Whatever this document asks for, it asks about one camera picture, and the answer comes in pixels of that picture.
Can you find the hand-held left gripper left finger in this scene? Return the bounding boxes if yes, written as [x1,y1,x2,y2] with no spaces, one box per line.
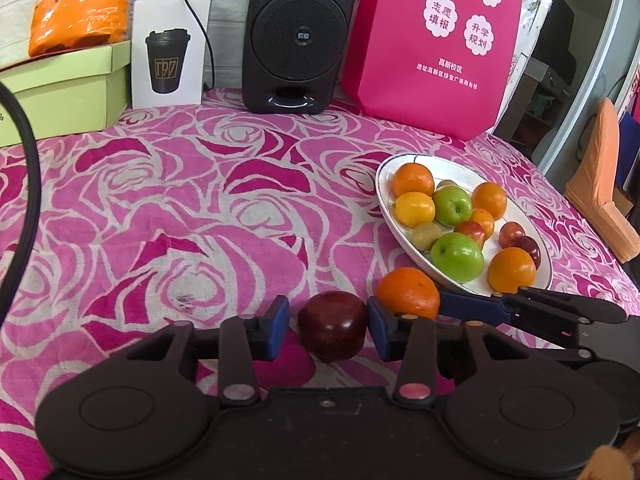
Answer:
[112,295,291,407]

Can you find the sliding door frame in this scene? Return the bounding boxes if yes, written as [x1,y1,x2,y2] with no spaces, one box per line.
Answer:
[492,0,640,176]

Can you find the yellow orange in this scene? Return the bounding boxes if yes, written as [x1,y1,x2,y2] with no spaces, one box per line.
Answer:
[392,191,437,228]

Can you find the white plate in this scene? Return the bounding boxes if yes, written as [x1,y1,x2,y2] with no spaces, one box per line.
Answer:
[375,152,554,297]

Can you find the pink rose tablecloth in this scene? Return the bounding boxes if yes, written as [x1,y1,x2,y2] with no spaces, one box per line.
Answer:
[0,85,640,480]

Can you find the thick black cable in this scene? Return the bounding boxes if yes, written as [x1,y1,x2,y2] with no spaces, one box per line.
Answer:
[0,82,42,321]

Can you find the light green box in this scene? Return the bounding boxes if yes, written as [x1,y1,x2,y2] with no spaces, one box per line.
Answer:
[0,40,133,148]

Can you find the dark red plum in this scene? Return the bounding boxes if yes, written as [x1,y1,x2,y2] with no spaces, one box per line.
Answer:
[510,235,543,271]
[298,291,369,362]

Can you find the pink tote bag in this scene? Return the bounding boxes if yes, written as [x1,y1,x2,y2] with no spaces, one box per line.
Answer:
[341,0,526,142]

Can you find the small orange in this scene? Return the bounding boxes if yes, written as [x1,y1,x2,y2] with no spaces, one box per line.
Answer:
[467,208,496,238]

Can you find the large green apple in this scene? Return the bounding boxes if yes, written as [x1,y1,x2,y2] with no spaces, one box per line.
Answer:
[430,232,485,284]

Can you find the thin black cable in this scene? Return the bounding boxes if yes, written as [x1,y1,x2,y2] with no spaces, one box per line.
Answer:
[182,0,217,93]

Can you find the orange paper cup pack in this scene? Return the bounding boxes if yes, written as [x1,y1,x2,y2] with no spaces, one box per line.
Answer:
[27,0,136,58]

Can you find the person's right hand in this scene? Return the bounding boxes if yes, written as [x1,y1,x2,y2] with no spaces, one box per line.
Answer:
[585,444,632,480]

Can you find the orange cloth cover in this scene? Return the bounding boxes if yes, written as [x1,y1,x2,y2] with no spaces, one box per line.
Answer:
[565,97,640,263]

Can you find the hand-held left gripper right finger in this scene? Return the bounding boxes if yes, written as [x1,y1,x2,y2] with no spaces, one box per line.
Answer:
[367,296,546,406]

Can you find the blue bag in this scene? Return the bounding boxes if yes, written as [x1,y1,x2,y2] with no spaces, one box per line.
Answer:
[615,110,640,191]

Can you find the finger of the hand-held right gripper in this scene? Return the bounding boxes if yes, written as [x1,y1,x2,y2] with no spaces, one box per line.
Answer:
[525,344,603,368]
[439,286,629,351]

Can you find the black speaker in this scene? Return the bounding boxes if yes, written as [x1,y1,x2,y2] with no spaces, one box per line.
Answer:
[242,0,360,115]

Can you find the white cup box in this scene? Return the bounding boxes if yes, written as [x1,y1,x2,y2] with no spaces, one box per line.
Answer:
[131,0,212,110]

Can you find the red yellow plum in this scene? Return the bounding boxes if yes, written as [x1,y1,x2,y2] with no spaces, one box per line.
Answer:
[452,220,487,250]

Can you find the round green jujube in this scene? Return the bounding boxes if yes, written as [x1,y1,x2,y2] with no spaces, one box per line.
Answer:
[432,186,474,227]

